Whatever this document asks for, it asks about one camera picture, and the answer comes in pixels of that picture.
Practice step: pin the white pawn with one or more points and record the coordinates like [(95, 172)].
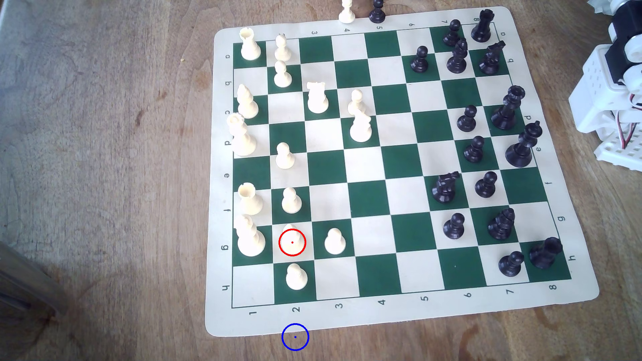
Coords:
[(296, 245), (346, 14), (334, 243), (282, 76), (282, 49), (356, 102), (296, 278), (285, 157), (291, 202)]

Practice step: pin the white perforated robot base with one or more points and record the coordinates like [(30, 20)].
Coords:
[(594, 100)]

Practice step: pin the green white chess mat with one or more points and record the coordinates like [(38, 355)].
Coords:
[(371, 165)]

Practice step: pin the white rook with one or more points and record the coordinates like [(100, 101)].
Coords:
[(250, 46), (249, 200), (317, 99)]

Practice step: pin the white bishop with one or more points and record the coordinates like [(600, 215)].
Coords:
[(247, 104)]

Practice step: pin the black knight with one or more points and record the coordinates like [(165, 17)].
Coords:
[(444, 189), (490, 61)]

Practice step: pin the black pawn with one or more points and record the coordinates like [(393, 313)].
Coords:
[(420, 61), (474, 151), (454, 227), (453, 34), (377, 14), (510, 265), (467, 121), (485, 186)]

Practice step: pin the black bishop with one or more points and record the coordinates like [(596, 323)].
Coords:
[(500, 226), (457, 59)]

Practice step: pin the black queen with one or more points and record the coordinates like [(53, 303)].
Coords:
[(505, 113)]

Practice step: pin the black king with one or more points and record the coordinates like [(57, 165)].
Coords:
[(519, 150)]

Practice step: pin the black rook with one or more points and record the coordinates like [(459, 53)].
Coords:
[(544, 254), (482, 29)]

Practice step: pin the dark grey object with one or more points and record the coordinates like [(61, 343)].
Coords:
[(25, 281)]

